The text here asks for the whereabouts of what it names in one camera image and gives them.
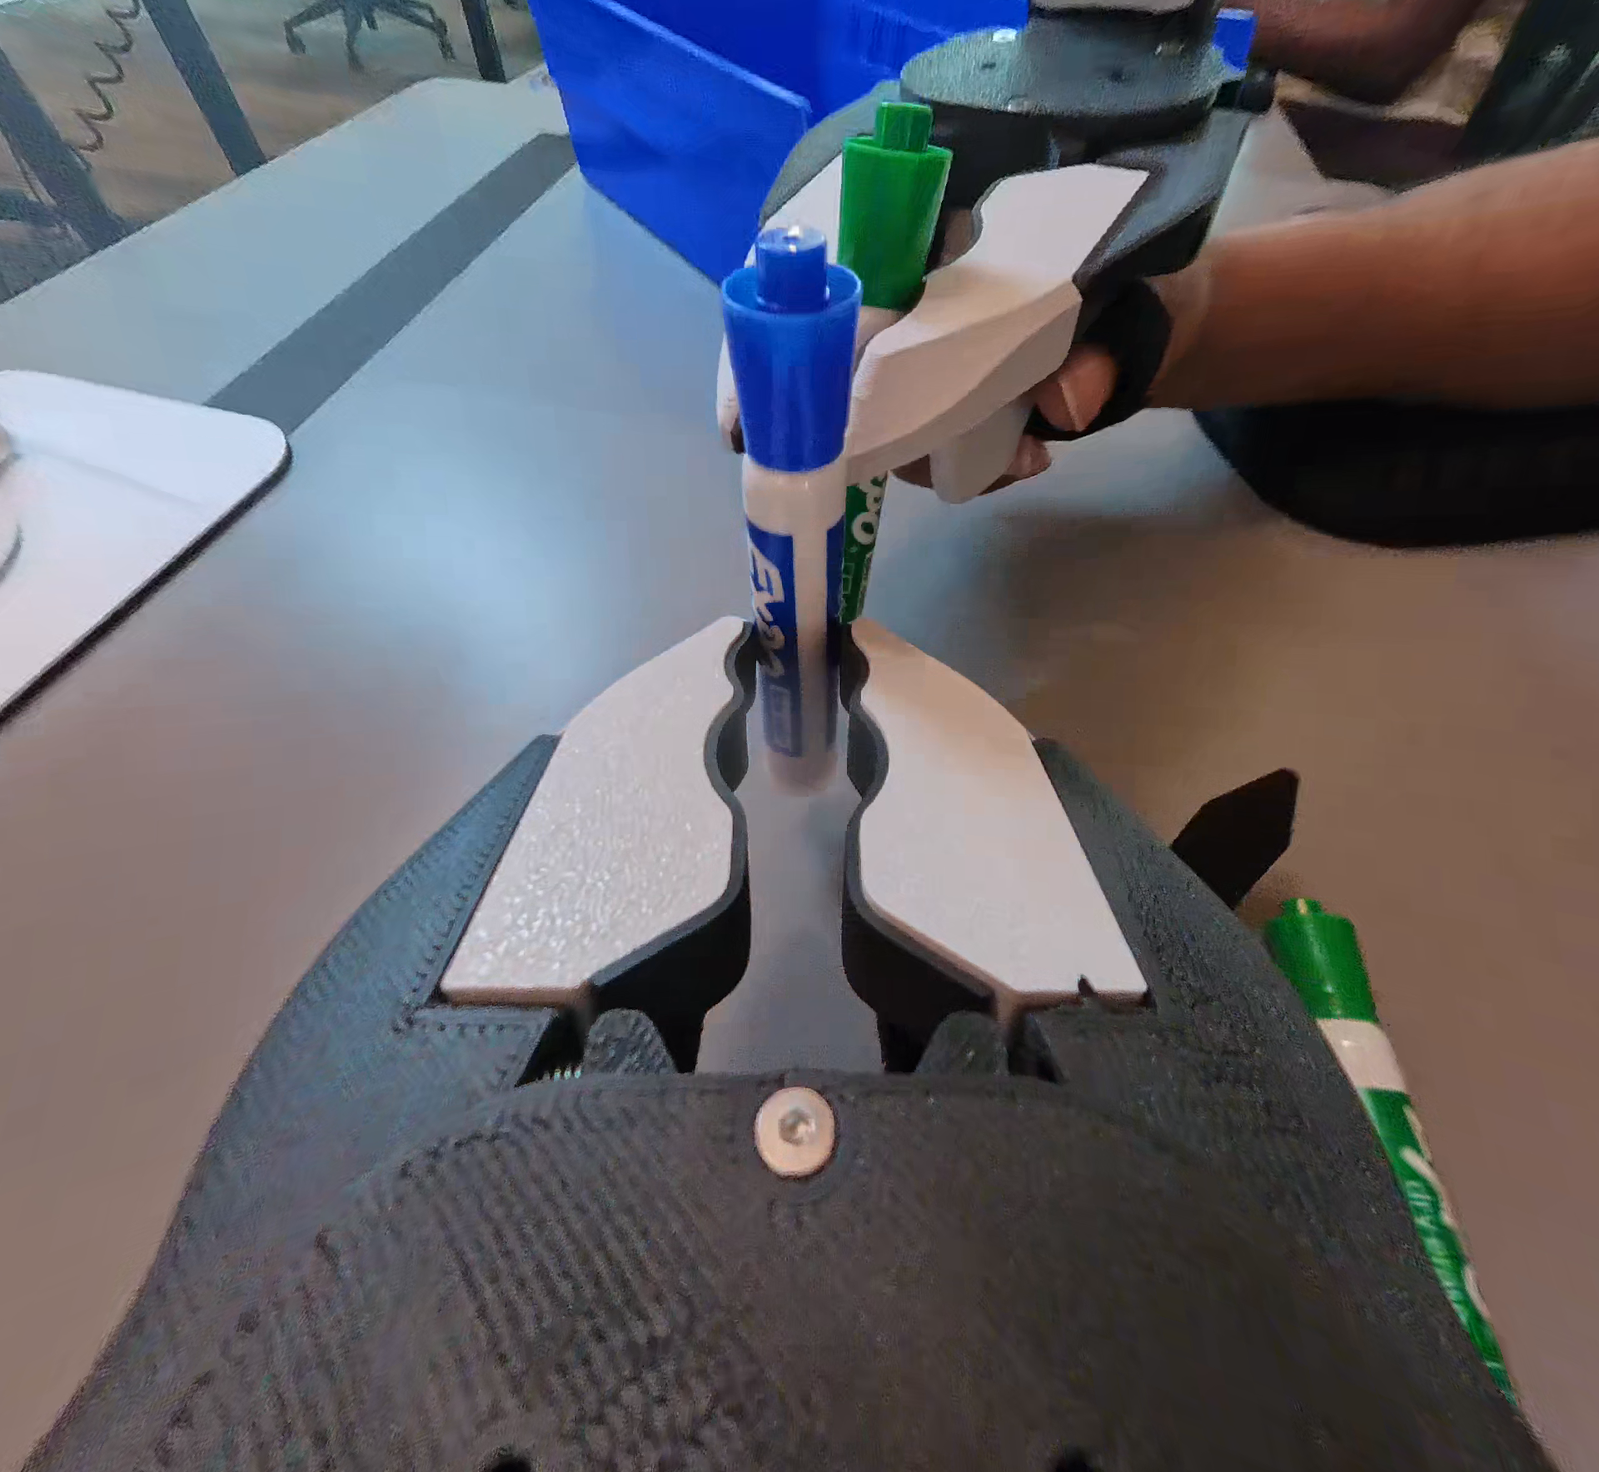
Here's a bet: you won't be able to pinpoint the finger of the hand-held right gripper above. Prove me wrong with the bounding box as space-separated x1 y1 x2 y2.
716 247 1085 472
939 160 1154 297

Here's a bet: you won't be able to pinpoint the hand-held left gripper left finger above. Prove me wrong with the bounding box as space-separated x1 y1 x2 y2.
440 616 753 1075

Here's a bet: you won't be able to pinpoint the white stand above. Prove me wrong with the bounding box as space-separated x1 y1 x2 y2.
0 369 295 717

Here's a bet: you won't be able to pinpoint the person's right hand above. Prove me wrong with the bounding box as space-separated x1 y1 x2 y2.
1014 249 1222 489

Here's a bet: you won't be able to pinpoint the blue plastic bin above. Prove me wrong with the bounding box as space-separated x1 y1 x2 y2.
510 0 1261 285

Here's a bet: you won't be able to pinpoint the black fabric strap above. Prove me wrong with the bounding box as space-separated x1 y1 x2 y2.
1170 766 1303 916

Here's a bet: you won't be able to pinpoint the blue dry-erase marker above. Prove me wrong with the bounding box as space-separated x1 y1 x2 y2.
719 226 867 796

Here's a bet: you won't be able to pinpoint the person's right forearm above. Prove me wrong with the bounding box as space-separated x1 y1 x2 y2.
1200 140 1599 415

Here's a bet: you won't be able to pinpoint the wooden desk black legs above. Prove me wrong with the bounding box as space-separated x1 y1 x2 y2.
0 0 271 292

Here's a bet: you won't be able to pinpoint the green dry-erase marker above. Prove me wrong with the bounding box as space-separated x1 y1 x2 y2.
1262 896 1523 1409
833 101 955 626

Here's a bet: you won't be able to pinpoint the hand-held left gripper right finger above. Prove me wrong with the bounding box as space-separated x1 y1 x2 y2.
840 618 1151 1075

